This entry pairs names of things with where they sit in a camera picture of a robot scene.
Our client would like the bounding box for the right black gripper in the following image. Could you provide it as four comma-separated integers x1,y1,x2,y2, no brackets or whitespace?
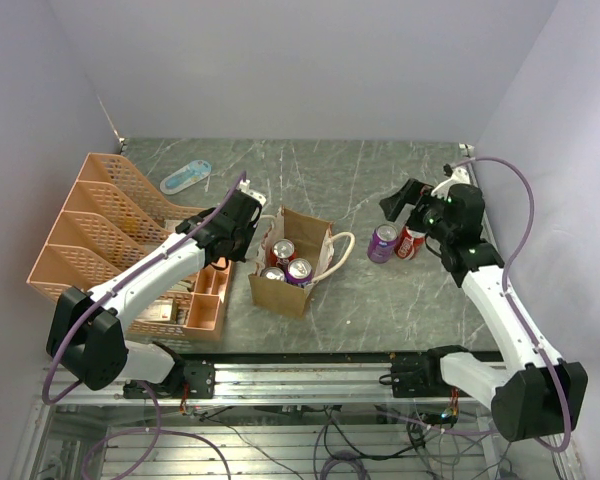
379,178,454,243

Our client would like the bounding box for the red cola can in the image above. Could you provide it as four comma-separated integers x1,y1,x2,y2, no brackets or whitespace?
394,226,425,260
269,238,296,269

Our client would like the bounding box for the purple soda can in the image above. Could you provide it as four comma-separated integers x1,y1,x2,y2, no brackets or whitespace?
367,223,398,264
285,258,313,288
260,266,286,282

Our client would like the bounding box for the printed canvas burlap bag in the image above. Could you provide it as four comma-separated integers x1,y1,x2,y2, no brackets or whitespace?
249,206,356,318

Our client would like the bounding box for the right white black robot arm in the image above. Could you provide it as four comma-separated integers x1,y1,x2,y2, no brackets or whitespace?
379,179,588,442

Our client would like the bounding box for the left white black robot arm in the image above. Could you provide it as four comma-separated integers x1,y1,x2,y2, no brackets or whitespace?
46,186,266,397

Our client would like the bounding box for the blue white oval package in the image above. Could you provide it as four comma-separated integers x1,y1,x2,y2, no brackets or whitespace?
159,160,212,195

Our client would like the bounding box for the red white printed box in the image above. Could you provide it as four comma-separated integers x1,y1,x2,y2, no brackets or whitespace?
137,299,178,323

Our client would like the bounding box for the orange plastic desk organizer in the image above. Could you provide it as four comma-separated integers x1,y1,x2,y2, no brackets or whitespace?
27,153,232,341

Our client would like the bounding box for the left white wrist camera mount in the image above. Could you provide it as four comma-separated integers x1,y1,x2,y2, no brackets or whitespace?
237,180,266,207

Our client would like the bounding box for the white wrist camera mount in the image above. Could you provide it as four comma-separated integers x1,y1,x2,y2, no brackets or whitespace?
237,180,266,207
431,164,471,199

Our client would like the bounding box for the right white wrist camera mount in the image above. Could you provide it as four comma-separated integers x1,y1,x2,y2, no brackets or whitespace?
431,164,471,199

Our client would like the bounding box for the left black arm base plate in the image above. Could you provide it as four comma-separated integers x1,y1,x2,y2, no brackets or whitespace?
123,354,216,399

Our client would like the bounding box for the aluminium mounting rail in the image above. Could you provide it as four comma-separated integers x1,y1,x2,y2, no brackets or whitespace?
34,360,560,407

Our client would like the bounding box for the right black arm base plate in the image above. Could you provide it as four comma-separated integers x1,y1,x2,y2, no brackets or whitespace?
378,345,469,399

